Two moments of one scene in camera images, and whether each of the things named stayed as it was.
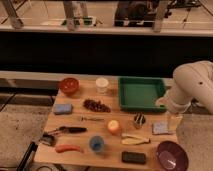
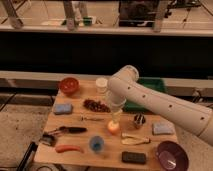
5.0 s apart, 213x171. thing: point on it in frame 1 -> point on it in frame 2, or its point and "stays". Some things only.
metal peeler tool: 47,139 stays
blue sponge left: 63,108 stays
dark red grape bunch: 96,105 stays
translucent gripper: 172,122 -> 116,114
